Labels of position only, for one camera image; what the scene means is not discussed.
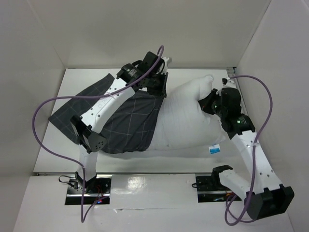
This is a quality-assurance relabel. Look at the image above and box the white pillow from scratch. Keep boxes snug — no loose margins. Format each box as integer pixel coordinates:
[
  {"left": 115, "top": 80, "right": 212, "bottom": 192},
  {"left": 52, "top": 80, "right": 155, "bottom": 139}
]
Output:
[{"left": 146, "top": 75, "right": 227, "bottom": 158}]

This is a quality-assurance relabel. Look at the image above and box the dark grey checked pillowcase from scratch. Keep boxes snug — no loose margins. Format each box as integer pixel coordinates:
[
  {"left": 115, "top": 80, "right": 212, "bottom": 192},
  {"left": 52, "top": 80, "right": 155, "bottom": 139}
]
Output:
[{"left": 48, "top": 74, "right": 164, "bottom": 154}]

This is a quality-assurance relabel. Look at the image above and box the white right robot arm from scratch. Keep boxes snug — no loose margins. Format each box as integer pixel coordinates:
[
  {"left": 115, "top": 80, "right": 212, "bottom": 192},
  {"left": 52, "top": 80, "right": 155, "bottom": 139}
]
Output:
[{"left": 199, "top": 87, "right": 295, "bottom": 220}]

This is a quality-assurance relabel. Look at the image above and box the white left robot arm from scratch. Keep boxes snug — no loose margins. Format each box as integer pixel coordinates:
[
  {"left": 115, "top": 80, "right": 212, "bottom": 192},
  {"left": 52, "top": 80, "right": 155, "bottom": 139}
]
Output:
[{"left": 70, "top": 46, "right": 169, "bottom": 193}]

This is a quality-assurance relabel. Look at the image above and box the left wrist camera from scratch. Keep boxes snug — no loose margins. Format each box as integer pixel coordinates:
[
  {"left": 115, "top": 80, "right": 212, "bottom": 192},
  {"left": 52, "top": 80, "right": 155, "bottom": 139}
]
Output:
[{"left": 160, "top": 57, "right": 172, "bottom": 73}]

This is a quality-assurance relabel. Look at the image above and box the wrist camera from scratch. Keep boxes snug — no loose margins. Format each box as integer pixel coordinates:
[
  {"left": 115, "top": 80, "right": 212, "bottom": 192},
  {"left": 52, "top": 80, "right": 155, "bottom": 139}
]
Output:
[
  {"left": 222, "top": 77, "right": 236, "bottom": 88},
  {"left": 160, "top": 57, "right": 172, "bottom": 73}
]

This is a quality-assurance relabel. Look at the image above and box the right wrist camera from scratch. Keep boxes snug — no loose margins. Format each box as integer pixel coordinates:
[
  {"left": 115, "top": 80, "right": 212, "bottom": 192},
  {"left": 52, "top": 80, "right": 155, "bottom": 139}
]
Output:
[{"left": 222, "top": 77, "right": 236, "bottom": 88}]

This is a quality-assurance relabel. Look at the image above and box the aluminium frame rail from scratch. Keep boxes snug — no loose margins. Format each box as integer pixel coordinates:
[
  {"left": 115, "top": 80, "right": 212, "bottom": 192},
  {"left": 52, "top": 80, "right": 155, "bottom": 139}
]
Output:
[{"left": 226, "top": 67, "right": 236, "bottom": 83}]

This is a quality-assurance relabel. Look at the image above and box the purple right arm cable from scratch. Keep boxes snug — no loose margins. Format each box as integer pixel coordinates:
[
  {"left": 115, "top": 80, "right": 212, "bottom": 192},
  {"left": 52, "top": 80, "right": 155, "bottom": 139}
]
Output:
[{"left": 224, "top": 75, "right": 274, "bottom": 226}]

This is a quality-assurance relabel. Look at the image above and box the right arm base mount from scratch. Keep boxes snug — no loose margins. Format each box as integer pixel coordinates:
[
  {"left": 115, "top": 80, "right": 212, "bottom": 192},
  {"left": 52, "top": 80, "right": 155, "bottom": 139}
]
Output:
[{"left": 191, "top": 175, "right": 234, "bottom": 203}]

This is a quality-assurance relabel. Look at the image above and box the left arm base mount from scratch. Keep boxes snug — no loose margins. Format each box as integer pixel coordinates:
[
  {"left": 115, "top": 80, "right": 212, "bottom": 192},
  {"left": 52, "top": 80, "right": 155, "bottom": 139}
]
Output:
[{"left": 58, "top": 174, "right": 112, "bottom": 205}]

